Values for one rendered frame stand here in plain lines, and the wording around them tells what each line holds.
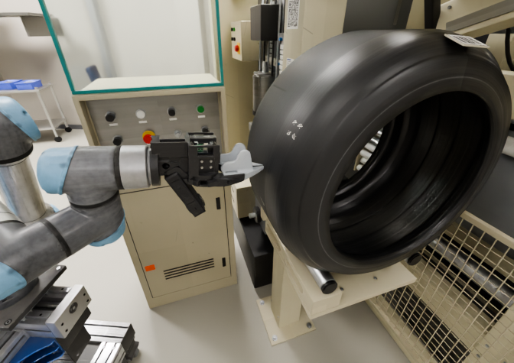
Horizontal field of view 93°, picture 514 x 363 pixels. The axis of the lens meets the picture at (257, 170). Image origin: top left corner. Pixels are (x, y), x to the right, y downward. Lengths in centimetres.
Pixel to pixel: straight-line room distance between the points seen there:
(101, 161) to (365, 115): 41
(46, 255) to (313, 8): 77
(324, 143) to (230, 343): 137
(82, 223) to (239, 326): 129
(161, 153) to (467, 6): 83
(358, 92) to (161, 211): 106
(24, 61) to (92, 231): 501
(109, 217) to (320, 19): 69
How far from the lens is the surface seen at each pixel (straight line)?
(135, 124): 114
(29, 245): 49
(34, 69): 537
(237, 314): 169
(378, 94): 43
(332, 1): 81
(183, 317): 173
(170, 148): 44
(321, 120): 41
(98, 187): 46
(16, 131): 80
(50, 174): 46
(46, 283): 117
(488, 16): 89
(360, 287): 86
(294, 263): 79
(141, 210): 128
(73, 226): 50
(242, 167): 47
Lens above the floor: 146
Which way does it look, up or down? 30 degrees down
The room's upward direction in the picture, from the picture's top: straight up
